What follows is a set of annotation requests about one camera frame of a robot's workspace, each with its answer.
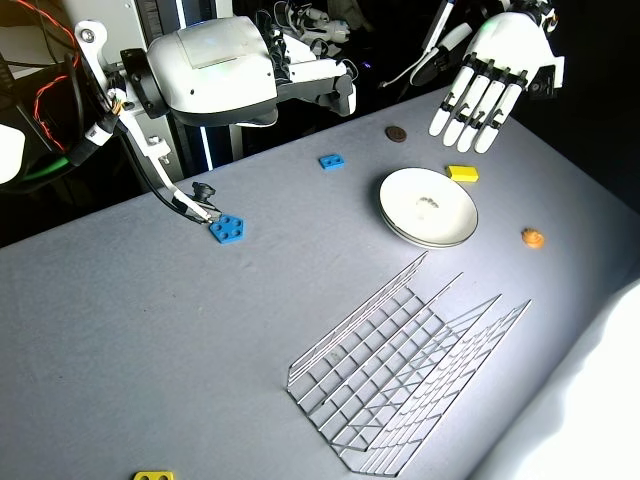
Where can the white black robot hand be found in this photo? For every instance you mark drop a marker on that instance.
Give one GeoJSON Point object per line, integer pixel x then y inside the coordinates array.
{"type": "Point", "coordinates": [510, 45]}
{"type": "Point", "coordinates": [215, 65]}

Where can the white spare robot hand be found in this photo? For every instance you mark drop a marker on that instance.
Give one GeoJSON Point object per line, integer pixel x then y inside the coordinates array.
{"type": "Point", "coordinates": [320, 22]}

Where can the white cabinet with blue light strip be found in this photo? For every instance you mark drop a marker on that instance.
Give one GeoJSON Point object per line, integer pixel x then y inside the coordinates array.
{"type": "Point", "coordinates": [125, 25]}

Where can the yellow rectangular block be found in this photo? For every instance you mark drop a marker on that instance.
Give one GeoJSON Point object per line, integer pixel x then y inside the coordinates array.
{"type": "Point", "coordinates": [462, 173]}

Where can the brown round disc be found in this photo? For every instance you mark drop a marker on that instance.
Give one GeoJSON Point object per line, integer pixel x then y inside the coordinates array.
{"type": "Point", "coordinates": [395, 134]}

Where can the small blue two-hole block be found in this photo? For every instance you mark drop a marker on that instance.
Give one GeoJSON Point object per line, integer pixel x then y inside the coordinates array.
{"type": "Point", "coordinates": [331, 161]}

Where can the blue pentagon block with holes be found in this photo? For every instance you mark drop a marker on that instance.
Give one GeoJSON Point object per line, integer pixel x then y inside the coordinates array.
{"type": "Point", "coordinates": [227, 229]}

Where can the orange toy pastry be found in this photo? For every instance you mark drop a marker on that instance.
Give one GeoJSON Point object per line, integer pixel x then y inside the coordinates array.
{"type": "Point", "coordinates": [533, 238]}

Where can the yellow block with holes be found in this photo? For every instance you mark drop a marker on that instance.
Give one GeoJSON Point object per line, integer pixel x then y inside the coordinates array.
{"type": "Point", "coordinates": [152, 476]}

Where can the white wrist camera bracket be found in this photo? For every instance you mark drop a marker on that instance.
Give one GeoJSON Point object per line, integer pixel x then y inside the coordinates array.
{"type": "Point", "coordinates": [150, 150]}

